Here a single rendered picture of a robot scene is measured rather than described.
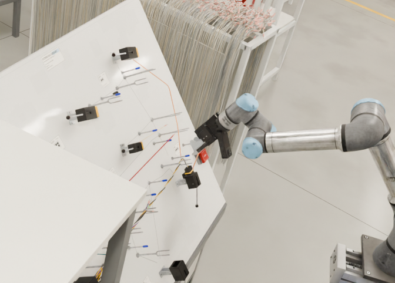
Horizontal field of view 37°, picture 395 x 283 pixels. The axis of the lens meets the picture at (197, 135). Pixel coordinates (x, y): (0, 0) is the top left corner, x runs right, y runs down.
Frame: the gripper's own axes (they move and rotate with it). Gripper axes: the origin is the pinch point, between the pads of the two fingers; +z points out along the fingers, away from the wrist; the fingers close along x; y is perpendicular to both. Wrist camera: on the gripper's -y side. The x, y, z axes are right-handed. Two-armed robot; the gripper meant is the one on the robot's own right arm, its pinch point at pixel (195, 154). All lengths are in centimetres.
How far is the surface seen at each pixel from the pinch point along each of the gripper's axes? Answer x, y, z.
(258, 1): -256, 66, 35
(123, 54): 19, 44, -16
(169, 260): 25.8, -25.9, 23.6
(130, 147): 31.6, 16.2, -1.8
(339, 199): -201, -92, 65
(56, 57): 46, 53, -13
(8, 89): 70, 49, -11
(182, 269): 32.9, -30.3, 14.7
